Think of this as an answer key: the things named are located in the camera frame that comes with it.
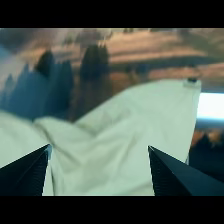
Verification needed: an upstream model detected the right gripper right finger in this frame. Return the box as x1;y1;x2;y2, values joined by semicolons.
147;145;224;197

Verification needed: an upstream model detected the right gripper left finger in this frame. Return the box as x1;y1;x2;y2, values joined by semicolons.
0;143;52;197

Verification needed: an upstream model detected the tan garment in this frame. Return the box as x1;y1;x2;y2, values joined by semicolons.
0;78;203;197

